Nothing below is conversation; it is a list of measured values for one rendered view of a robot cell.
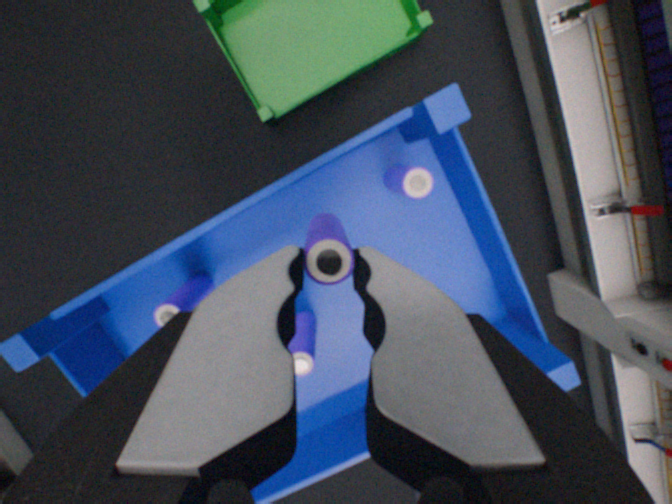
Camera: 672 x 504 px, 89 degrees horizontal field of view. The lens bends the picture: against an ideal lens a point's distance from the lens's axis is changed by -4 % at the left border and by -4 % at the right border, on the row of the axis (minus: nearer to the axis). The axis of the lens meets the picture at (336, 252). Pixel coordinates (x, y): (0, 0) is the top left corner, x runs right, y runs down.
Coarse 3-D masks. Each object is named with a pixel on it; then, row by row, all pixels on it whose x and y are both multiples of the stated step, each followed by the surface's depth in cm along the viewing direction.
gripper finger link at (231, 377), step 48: (240, 288) 9; (288, 288) 10; (192, 336) 8; (240, 336) 8; (288, 336) 10; (192, 384) 7; (240, 384) 7; (288, 384) 7; (144, 432) 6; (192, 432) 6; (240, 432) 6; (288, 432) 6; (240, 480) 6
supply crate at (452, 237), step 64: (384, 128) 20; (448, 128) 18; (256, 192) 21; (320, 192) 26; (384, 192) 26; (448, 192) 26; (192, 256) 27; (256, 256) 27; (448, 256) 28; (512, 256) 22; (64, 320) 23; (128, 320) 28; (320, 320) 29; (512, 320) 28; (320, 384) 30; (576, 384) 22; (320, 448) 28
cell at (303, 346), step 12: (300, 312) 28; (300, 324) 26; (312, 324) 27; (300, 336) 24; (312, 336) 25; (300, 348) 22; (312, 348) 23; (300, 360) 22; (312, 360) 22; (300, 372) 23
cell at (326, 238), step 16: (320, 224) 15; (336, 224) 15; (320, 240) 12; (336, 240) 12; (304, 256) 12; (320, 256) 12; (336, 256) 12; (352, 256) 12; (320, 272) 13; (336, 272) 12
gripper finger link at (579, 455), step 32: (480, 320) 9; (512, 352) 8; (512, 384) 7; (544, 384) 7; (544, 416) 6; (576, 416) 6; (544, 448) 6; (576, 448) 6; (608, 448) 6; (480, 480) 5; (512, 480) 5; (544, 480) 5; (576, 480) 5; (608, 480) 5; (640, 480) 5
